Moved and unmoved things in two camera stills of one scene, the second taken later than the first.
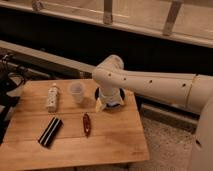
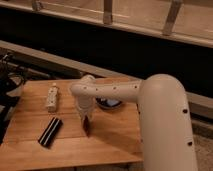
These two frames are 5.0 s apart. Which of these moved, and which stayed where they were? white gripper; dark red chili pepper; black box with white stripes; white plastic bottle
Moved: white gripper
Stayed: black box with white stripes; white plastic bottle; dark red chili pepper
